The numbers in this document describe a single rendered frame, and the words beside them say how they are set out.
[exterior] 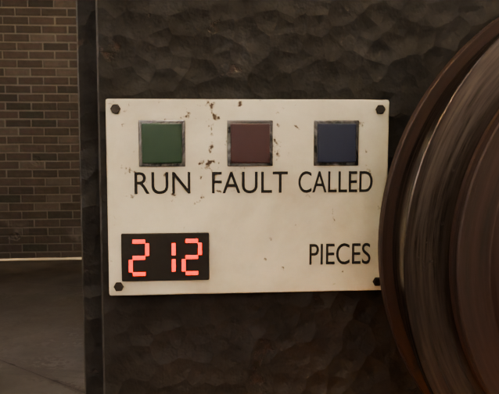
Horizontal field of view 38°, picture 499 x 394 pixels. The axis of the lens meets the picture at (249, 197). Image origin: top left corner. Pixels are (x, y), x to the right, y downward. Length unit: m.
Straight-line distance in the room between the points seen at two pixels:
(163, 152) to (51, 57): 6.11
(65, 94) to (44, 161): 0.62
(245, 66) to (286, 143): 0.08
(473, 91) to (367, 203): 0.17
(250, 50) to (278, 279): 0.22
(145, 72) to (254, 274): 0.21
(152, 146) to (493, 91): 0.29
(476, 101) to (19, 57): 6.35
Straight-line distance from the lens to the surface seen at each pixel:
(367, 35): 0.71
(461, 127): 0.57
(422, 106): 0.62
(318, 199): 0.68
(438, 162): 0.56
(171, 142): 0.66
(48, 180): 6.76
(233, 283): 0.68
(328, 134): 0.67
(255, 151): 0.66
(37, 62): 6.77
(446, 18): 0.73
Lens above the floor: 1.22
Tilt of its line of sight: 6 degrees down
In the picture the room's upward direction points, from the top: straight up
